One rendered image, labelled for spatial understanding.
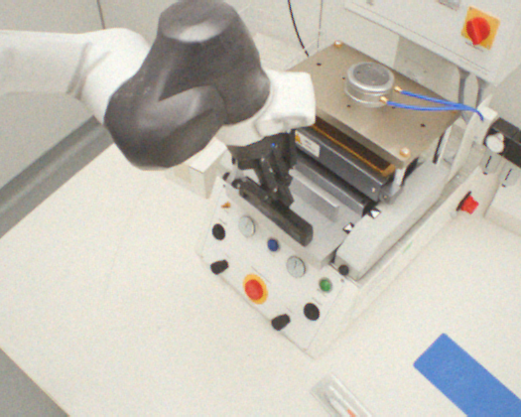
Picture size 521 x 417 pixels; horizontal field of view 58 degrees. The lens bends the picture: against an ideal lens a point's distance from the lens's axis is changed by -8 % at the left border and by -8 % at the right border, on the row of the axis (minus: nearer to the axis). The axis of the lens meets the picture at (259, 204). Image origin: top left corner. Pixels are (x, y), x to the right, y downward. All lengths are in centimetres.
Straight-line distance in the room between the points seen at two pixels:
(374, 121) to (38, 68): 50
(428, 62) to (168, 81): 59
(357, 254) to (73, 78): 49
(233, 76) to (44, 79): 19
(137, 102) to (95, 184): 76
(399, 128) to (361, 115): 6
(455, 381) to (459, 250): 30
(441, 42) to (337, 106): 21
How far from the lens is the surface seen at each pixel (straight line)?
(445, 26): 88
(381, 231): 80
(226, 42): 48
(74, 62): 55
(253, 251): 94
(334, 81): 87
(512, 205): 122
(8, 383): 192
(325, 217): 84
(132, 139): 49
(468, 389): 100
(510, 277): 115
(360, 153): 82
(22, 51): 51
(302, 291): 89
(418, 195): 86
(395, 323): 101
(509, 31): 83
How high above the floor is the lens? 163
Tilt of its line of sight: 51 degrees down
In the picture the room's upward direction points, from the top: straight up
